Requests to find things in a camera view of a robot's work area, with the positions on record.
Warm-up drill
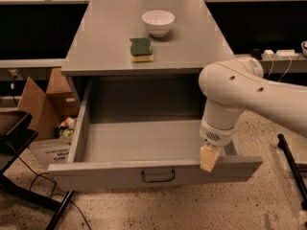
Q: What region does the black cable on floor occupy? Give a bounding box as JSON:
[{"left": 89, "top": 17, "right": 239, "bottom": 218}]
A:
[{"left": 17, "top": 155, "right": 94, "bottom": 230}]

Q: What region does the black stand leg right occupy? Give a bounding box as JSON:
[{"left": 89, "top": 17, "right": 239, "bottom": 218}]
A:
[{"left": 277, "top": 134, "right": 307, "bottom": 211}]

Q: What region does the grey top drawer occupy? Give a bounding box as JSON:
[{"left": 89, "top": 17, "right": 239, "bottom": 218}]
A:
[{"left": 48, "top": 75, "right": 262, "bottom": 192}]

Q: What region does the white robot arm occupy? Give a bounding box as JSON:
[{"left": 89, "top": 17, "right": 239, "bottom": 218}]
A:
[{"left": 199, "top": 57, "right": 307, "bottom": 172}]

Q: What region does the white power strip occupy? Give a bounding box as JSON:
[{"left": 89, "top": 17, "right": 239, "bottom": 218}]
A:
[{"left": 263, "top": 50, "right": 298, "bottom": 58}]

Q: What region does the black power adapter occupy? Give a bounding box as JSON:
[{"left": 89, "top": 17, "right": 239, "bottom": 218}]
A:
[{"left": 250, "top": 49, "right": 262, "bottom": 60}]

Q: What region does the white ceramic bowl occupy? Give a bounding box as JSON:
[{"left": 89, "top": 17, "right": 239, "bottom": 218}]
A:
[{"left": 142, "top": 11, "right": 175, "bottom": 37}]

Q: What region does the green and yellow sponge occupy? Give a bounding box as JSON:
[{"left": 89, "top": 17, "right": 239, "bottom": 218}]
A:
[{"left": 130, "top": 37, "right": 154, "bottom": 62}]

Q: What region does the grey drawer cabinet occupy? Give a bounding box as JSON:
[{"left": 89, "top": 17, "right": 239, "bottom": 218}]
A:
[{"left": 62, "top": 0, "right": 233, "bottom": 123}]

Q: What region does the brown cardboard box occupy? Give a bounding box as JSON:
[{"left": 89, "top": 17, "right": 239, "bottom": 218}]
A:
[{"left": 17, "top": 68, "right": 80, "bottom": 140}]

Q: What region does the black stand frame left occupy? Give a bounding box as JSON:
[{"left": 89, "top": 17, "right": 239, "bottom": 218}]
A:
[{"left": 0, "top": 109, "right": 76, "bottom": 230}]

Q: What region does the white box flap with print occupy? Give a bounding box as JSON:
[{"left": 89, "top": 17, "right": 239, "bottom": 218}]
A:
[{"left": 30, "top": 138, "right": 71, "bottom": 169}]

